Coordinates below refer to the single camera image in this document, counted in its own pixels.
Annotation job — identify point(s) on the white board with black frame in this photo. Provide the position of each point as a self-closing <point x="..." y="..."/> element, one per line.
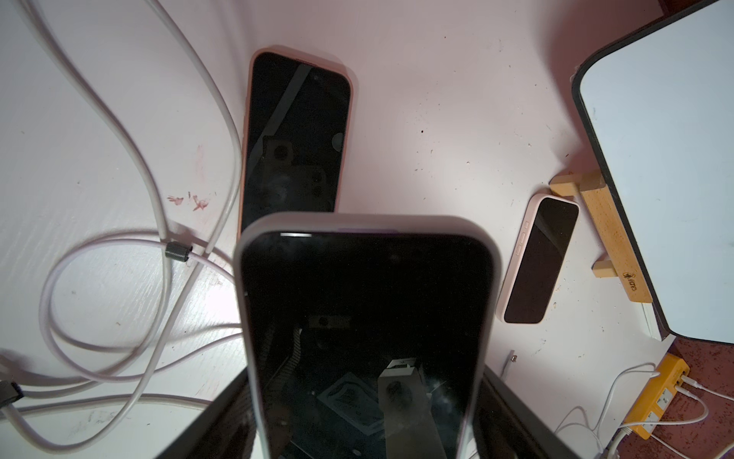
<point x="657" y="106"/>

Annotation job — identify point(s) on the phone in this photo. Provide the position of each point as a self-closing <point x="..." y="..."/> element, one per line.
<point x="537" y="259"/>
<point x="366" y="335"/>
<point x="296" y="127"/>

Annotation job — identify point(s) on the wooden board stand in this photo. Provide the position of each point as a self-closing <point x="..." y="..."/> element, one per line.
<point x="620" y="261"/>

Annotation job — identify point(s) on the yellow power strip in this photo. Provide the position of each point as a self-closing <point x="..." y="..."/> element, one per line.
<point x="659" y="392"/>

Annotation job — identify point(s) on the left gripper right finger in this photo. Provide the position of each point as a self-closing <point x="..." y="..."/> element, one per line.
<point x="504" y="427"/>

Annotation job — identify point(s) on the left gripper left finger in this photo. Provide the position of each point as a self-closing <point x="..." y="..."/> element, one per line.
<point x="226" y="429"/>

